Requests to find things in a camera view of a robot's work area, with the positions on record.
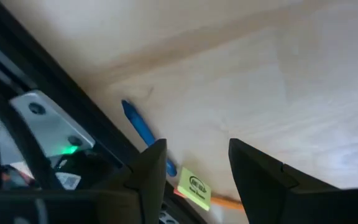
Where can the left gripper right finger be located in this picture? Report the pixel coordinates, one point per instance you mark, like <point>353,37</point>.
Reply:
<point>291,199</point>

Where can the silver metal bracket plate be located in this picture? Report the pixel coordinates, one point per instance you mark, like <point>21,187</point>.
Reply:
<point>48,121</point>

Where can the yellow eraser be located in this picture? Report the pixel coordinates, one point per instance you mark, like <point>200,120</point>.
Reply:
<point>194,189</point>

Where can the dark blue crayon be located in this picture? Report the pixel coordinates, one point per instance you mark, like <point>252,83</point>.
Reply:
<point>138,124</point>

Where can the orange pencil pink eraser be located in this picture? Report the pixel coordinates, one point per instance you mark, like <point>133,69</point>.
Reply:
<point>225,202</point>

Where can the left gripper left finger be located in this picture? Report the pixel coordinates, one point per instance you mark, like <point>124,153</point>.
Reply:
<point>120,205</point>

